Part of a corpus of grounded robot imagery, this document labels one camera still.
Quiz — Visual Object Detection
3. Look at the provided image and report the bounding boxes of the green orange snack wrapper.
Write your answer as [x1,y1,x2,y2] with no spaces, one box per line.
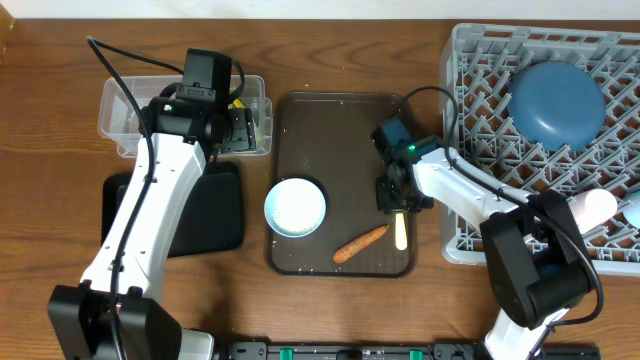
[227,84,264,146]

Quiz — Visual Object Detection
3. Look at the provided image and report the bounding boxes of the pale yellow spoon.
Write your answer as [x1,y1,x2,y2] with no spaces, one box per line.
[394,212,408,251]

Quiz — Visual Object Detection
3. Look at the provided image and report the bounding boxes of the light blue bowl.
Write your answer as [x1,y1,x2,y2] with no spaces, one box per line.
[264,178,327,238]

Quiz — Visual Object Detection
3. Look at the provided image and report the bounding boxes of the dark blue plate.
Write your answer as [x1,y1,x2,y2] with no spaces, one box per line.
[507,62,606,151]

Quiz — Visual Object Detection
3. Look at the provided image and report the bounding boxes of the pink white cup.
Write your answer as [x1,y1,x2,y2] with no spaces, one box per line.
[569,189,618,234]

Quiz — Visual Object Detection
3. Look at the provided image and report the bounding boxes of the light blue cup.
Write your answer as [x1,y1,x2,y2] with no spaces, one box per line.
[623,191,640,228]

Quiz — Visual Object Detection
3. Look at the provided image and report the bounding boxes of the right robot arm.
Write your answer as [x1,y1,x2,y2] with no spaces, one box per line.
[371,118,603,359]

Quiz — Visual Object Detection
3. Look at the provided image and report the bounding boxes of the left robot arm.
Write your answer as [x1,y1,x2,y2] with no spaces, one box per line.
[48,83,243,359]

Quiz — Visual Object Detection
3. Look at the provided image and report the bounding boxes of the grey dishwasher rack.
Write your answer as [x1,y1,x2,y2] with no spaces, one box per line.
[440,23,639,276]

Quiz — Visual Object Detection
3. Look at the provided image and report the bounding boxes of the orange carrot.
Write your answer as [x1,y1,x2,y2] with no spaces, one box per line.
[333,225,389,264]

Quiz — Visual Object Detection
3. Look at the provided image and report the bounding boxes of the dark brown serving tray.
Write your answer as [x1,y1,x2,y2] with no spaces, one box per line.
[266,92,417,278]

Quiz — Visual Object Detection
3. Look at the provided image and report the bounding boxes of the black plastic bin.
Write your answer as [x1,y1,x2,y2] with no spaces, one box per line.
[100,160,246,259]

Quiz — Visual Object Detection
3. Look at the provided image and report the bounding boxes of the clear plastic bin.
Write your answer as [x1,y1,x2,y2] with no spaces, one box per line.
[98,75,273,158]

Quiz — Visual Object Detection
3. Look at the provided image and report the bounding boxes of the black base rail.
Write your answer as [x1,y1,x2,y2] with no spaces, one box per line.
[214,340,601,360]

